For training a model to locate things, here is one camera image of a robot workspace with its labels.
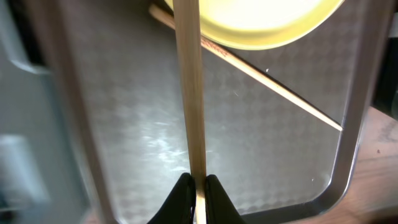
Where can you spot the grey dishwasher rack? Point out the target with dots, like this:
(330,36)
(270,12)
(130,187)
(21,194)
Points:
(40,182)

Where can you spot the brown serving tray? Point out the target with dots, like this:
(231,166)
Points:
(117,70)

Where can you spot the wooden chopstick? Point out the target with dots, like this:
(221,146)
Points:
(188,36)
(221,52)

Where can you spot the yellow plate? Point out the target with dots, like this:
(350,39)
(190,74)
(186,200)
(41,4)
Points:
(262,24)

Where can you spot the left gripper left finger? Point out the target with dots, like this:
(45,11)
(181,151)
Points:
(179,206)

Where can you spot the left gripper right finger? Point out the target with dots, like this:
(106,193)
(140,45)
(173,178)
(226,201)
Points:
(219,208)

